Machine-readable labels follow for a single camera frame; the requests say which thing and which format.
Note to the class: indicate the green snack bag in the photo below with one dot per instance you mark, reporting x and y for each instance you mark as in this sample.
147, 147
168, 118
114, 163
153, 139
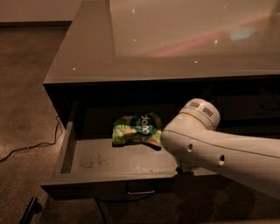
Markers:
138, 129

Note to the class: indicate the black object on floor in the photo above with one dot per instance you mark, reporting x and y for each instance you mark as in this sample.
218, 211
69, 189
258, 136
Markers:
34, 207

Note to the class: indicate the grey drawer cabinet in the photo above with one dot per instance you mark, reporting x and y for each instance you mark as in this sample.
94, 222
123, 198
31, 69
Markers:
148, 52

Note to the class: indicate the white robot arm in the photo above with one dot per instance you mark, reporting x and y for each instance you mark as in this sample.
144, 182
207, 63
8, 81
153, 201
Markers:
191, 137

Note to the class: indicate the drawer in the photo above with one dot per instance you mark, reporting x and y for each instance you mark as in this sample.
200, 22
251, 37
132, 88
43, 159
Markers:
90, 166

